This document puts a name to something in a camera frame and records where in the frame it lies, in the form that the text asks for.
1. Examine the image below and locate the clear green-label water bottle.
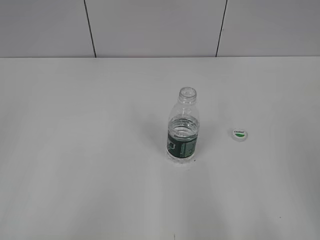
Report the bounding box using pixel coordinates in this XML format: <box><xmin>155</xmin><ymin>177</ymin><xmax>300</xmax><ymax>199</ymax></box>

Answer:
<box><xmin>166</xmin><ymin>86</ymin><xmax>200</xmax><ymax>164</ymax></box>

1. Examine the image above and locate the white green bottle cap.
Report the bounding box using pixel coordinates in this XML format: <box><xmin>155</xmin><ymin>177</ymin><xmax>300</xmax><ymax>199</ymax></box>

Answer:
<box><xmin>231</xmin><ymin>128</ymin><xmax>248</xmax><ymax>142</ymax></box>

